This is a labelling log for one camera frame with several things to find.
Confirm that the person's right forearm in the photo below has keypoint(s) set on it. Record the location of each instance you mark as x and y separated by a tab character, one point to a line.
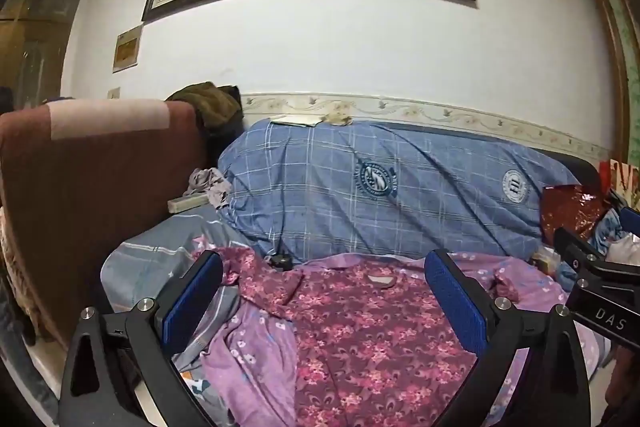
625	382

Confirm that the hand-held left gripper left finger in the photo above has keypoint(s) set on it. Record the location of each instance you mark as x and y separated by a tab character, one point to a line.
192	302

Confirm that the blue plaid quilt cover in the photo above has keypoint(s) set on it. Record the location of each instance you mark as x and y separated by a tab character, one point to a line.
325	197

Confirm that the flat paper booklet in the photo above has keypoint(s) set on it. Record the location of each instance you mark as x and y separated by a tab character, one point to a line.
295	120

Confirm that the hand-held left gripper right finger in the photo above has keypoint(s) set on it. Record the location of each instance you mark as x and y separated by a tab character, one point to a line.
455	302

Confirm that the crumpled blue cloth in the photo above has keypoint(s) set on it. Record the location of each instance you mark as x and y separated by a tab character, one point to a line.
607	229

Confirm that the wall switch plate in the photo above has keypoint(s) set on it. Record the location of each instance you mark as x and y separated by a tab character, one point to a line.
114	93

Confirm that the brown covered armchair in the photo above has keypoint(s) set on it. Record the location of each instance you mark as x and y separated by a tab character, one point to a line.
90	187

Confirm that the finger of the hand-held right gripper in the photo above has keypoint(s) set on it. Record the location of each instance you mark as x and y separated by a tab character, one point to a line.
580	254
628	219

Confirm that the maroon floral shirt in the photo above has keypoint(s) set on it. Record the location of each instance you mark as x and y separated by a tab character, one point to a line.
350	332

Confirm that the crumpled grey cloth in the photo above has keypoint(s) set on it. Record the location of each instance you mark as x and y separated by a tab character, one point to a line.
207	187

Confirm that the shiny red-brown bag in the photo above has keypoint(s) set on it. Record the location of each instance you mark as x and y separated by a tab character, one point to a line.
570	209

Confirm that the long white box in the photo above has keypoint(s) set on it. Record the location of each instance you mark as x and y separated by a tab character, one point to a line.
186	205

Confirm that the small framed picture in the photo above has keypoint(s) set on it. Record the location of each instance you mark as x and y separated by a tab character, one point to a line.
126	48

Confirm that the small black device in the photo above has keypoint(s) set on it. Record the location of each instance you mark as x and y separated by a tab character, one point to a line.
280	262

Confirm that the grey striped bedsheet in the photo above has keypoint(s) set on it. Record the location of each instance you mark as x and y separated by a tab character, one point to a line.
150	252

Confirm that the dark green clothing pile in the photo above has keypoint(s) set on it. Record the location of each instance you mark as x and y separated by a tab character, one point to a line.
210	104

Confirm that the wooden door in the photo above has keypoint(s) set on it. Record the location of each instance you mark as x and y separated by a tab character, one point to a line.
35	32

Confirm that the purple floral blanket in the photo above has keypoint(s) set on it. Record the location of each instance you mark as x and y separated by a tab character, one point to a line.
250	357

